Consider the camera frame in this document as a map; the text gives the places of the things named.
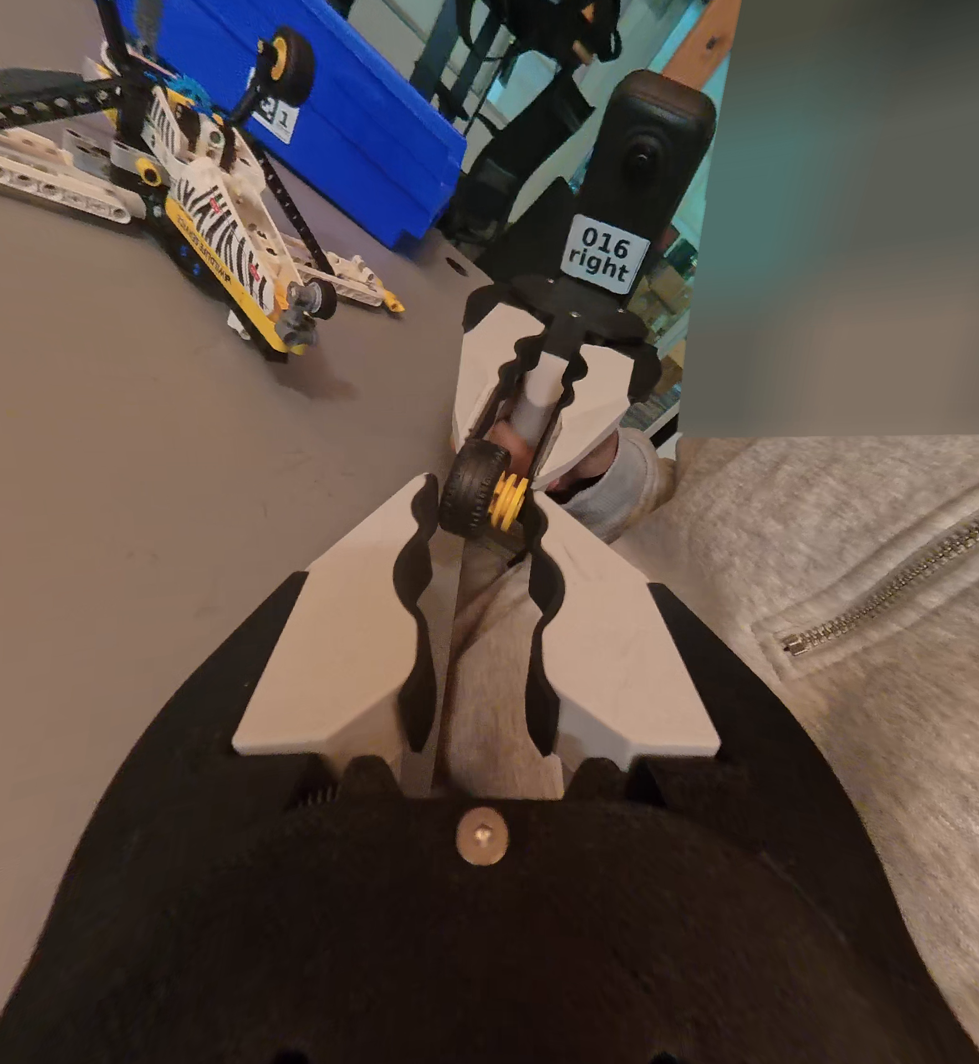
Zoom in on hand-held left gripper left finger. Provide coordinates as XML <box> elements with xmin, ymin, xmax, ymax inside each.
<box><xmin>232</xmin><ymin>474</ymin><xmax>442</xmax><ymax>756</ymax></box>

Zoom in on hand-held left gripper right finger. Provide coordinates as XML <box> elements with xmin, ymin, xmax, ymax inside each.
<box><xmin>527</xmin><ymin>492</ymin><xmax>722</xmax><ymax>761</ymax></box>

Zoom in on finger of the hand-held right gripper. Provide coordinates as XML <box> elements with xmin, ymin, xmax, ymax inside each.
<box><xmin>538</xmin><ymin>343</ymin><xmax>634</xmax><ymax>493</ymax></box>
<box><xmin>452</xmin><ymin>301</ymin><xmax>546</xmax><ymax>456</ymax></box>

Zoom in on black lego tyre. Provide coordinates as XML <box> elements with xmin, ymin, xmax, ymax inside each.
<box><xmin>438</xmin><ymin>439</ymin><xmax>514</xmax><ymax>540</ymax></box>

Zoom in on lego airplane model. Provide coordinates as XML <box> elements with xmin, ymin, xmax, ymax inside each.
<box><xmin>0</xmin><ymin>0</ymin><xmax>407</xmax><ymax>360</ymax></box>

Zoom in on person's right forearm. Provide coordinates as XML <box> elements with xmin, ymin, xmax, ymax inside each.
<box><xmin>560</xmin><ymin>428</ymin><xmax>677</xmax><ymax>545</ymax></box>

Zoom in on person's right hand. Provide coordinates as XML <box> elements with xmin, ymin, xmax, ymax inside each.
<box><xmin>489</xmin><ymin>420</ymin><xmax>623</xmax><ymax>504</ymax></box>

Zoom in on black chair seat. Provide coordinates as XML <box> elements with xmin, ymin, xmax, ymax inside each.
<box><xmin>489</xmin><ymin>178</ymin><xmax>584</xmax><ymax>289</ymax></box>

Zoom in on blue plastic bin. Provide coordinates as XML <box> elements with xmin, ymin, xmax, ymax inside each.
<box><xmin>115</xmin><ymin>0</ymin><xmax>468</xmax><ymax>252</ymax></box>

